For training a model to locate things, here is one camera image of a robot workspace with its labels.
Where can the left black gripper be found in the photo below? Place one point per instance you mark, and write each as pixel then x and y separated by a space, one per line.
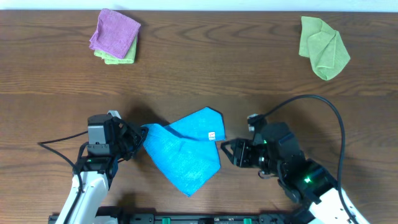
pixel 138 137

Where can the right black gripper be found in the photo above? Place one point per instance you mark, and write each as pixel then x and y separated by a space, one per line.
pixel 241 152

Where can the blue microfiber cloth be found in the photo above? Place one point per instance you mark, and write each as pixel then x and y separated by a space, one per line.
pixel 185 151

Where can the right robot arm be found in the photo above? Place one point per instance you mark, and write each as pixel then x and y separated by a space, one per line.
pixel 275 151

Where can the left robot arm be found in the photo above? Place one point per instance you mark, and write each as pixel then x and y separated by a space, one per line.
pixel 110 140

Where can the light green folded cloth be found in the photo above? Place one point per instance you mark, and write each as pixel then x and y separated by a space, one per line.
pixel 128 59

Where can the purple folded cloth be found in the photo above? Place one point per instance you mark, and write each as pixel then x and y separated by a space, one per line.
pixel 114 33

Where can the olive green crumpled cloth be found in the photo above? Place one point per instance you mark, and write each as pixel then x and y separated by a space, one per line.
pixel 324 47

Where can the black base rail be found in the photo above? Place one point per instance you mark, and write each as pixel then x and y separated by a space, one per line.
pixel 118 215

